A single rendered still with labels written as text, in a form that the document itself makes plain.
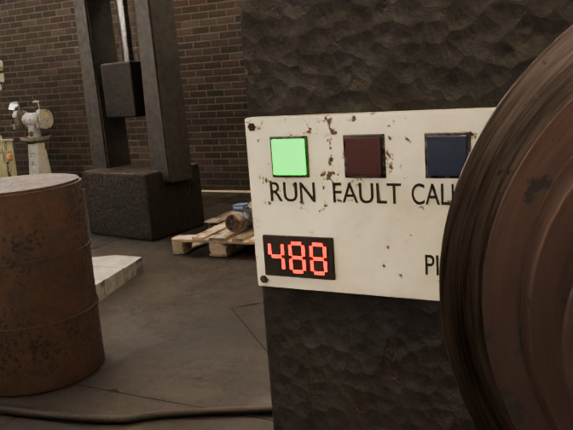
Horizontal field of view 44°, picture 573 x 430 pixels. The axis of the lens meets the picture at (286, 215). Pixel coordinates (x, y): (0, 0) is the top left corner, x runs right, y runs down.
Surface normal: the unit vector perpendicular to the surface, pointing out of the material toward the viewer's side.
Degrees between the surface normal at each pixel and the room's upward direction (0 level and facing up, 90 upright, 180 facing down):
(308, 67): 90
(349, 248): 90
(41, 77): 90
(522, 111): 90
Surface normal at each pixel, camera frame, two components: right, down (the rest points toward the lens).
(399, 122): -0.45, 0.21
